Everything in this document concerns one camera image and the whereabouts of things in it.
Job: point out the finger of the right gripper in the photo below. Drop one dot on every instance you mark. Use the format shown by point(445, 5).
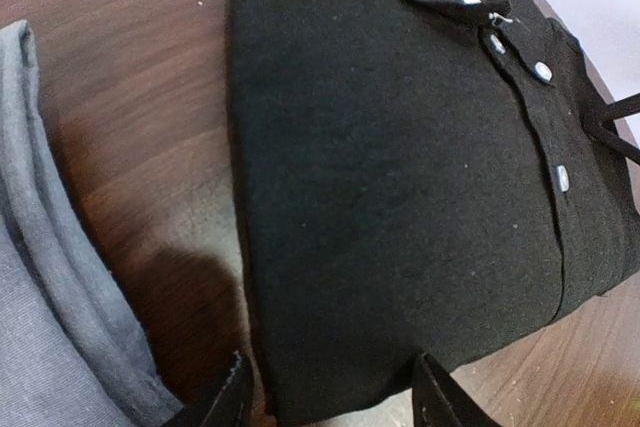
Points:
point(619, 109)
point(607, 134)

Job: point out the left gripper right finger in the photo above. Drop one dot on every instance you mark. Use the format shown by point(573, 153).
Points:
point(439, 401)

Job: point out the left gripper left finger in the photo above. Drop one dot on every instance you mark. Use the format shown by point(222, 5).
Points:
point(225, 402)

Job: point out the grey cloth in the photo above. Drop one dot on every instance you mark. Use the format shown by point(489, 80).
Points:
point(73, 352)

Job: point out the black long sleeve shirt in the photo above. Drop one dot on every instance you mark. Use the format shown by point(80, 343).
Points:
point(417, 177)

